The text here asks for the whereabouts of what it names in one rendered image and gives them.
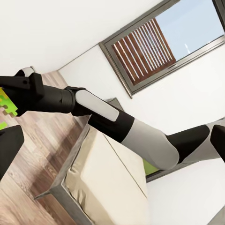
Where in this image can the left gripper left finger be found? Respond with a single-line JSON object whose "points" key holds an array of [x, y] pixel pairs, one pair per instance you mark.
{"points": [[11, 140]]}

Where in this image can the bed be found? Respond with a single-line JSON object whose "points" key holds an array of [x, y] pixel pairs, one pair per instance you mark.
{"points": [[102, 182]]}

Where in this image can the jigsaw puzzle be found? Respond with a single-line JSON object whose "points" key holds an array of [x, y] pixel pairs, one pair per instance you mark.
{"points": [[10, 108]]}

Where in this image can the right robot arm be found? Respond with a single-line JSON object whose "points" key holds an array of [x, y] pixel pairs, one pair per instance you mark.
{"points": [[27, 91]]}

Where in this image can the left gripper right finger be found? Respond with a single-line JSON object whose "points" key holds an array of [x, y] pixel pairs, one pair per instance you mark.
{"points": [[217, 138]]}

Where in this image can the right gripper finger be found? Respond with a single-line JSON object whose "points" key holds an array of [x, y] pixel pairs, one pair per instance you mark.
{"points": [[19, 84], [15, 97]]}

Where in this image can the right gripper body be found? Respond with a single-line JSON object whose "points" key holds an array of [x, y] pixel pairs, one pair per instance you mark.
{"points": [[41, 98]]}

